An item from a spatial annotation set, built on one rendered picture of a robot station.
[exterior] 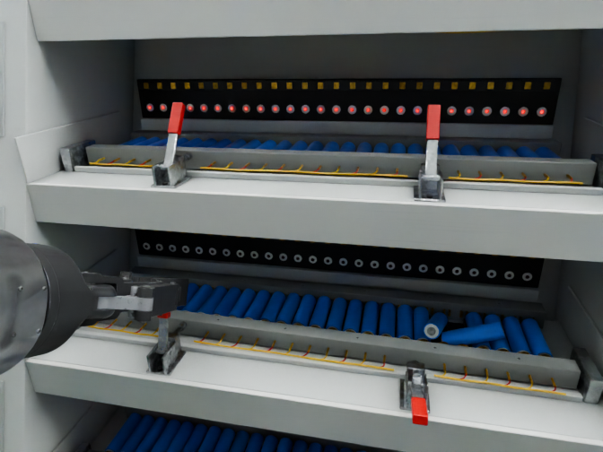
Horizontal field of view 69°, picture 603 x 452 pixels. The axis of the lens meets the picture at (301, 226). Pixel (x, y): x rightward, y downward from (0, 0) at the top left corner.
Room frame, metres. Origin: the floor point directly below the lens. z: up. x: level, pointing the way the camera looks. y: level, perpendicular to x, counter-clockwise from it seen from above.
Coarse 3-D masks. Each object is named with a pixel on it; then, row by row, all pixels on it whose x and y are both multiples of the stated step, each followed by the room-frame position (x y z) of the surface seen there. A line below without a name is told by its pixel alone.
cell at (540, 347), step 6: (528, 318) 0.51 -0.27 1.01; (522, 324) 0.51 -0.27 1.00; (528, 324) 0.50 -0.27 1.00; (534, 324) 0.50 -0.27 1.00; (522, 330) 0.51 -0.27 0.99; (528, 330) 0.49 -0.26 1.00; (534, 330) 0.49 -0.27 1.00; (540, 330) 0.49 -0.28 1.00; (528, 336) 0.49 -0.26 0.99; (534, 336) 0.48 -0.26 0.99; (540, 336) 0.48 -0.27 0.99; (528, 342) 0.48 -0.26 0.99; (534, 342) 0.47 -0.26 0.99; (540, 342) 0.47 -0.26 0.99; (534, 348) 0.47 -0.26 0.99; (540, 348) 0.46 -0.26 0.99; (546, 348) 0.46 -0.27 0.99; (534, 354) 0.46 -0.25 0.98; (540, 354) 0.46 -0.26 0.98
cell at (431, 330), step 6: (438, 312) 0.53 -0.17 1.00; (432, 318) 0.49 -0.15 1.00; (438, 318) 0.49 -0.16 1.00; (444, 318) 0.51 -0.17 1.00; (426, 324) 0.47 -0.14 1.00; (432, 324) 0.47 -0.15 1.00; (438, 324) 0.47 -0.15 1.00; (444, 324) 0.50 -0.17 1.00; (426, 330) 0.47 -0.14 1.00; (432, 330) 0.47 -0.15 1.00; (438, 330) 0.47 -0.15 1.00; (426, 336) 0.47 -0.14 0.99; (432, 336) 0.47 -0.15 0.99; (438, 336) 0.47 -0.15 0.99
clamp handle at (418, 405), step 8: (416, 376) 0.41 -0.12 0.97; (416, 384) 0.41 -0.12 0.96; (416, 392) 0.39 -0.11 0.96; (416, 400) 0.37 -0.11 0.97; (424, 400) 0.37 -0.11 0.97; (416, 408) 0.36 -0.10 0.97; (424, 408) 0.36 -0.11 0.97; (416, 416) 0.34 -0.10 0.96; (424, 416) 0.34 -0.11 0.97; (424, 424) 0.34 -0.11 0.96
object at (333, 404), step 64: (448, 320) 0.54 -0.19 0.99; (576, 320) 0.49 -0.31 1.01; (64, 384) 0.48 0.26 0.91; (128, 384) 0.46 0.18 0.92; (192, 384) 0.44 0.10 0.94; (256, 384) 0.44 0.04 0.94; (320, 384) 0.44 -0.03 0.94; (384, 384) 0.44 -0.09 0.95; (512, 384) 0.44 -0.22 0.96; (448, 448) 0.40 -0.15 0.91; (512, 448) 0.39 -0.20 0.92; (576, 448) 0.37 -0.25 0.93
